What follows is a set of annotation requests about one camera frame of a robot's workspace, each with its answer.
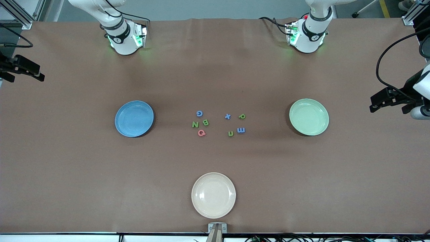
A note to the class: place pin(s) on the green foam letter p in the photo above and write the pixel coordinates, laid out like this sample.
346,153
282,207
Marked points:
242,116

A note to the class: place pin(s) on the brown table cover sheet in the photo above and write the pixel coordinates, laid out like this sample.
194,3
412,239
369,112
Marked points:
67,168

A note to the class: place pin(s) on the blue foam letter m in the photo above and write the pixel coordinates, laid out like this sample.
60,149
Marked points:
241,130

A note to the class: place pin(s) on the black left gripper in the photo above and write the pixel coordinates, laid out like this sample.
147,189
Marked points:
407,90

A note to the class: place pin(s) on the green foam letter B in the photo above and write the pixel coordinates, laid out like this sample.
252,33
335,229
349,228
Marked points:
205,122

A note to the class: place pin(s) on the grey camera mounting post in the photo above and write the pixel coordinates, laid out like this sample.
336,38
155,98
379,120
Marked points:
216,233

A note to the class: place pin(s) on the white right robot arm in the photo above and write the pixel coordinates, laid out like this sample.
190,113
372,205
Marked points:
122,43

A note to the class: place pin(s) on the blue foam letter G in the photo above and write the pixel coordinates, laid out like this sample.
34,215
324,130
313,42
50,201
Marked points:
199,115

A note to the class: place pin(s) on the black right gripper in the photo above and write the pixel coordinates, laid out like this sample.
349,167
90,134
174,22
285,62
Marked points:
4,65

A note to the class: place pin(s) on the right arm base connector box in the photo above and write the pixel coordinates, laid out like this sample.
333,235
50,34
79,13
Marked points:
140,35

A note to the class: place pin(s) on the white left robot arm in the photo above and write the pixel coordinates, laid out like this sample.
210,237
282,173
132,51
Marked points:
307,40

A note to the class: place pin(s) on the green plate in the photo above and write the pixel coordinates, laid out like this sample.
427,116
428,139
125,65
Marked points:
309,117

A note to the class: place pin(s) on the blue plate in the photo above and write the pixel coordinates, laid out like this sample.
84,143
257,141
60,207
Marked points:
134,117

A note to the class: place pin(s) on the red foam letter Q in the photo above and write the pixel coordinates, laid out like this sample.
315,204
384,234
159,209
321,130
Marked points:
201,135

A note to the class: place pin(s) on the aluminium frame post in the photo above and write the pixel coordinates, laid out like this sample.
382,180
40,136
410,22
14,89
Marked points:
23,18
411,16

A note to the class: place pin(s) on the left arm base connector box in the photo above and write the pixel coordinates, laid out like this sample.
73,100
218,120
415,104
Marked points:
291,33

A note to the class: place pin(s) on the cream plate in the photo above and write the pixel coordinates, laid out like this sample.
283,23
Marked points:
213,195

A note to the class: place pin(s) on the white stand leg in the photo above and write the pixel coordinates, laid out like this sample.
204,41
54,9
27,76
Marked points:
364,8

